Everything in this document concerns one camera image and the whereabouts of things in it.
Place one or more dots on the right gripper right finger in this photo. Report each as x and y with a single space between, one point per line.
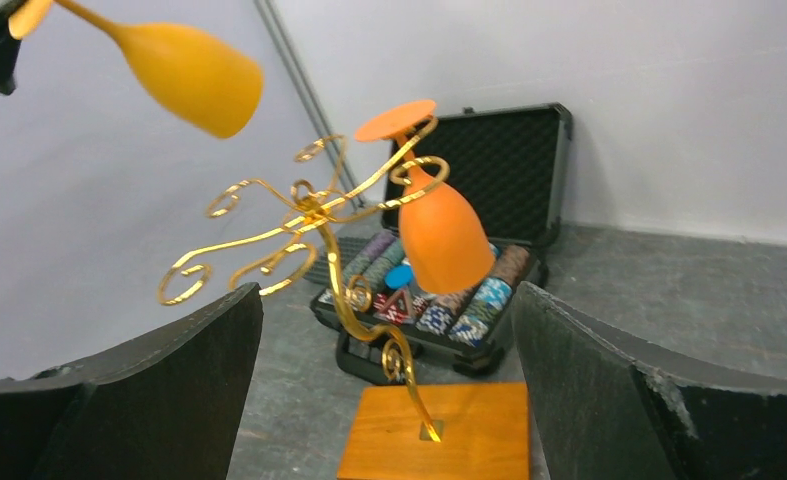
611 405

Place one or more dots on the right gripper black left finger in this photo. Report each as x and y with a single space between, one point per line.
164 405

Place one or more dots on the yellow wine glass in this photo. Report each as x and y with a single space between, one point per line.
194 75

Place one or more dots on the orange wine glass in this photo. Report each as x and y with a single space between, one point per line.
441 233

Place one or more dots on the orange wooden rack base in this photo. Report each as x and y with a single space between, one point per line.
484 434

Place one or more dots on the black poker chip case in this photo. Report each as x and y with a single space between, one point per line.
510 165

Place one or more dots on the gold wire glass rack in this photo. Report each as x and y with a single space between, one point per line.
309 210

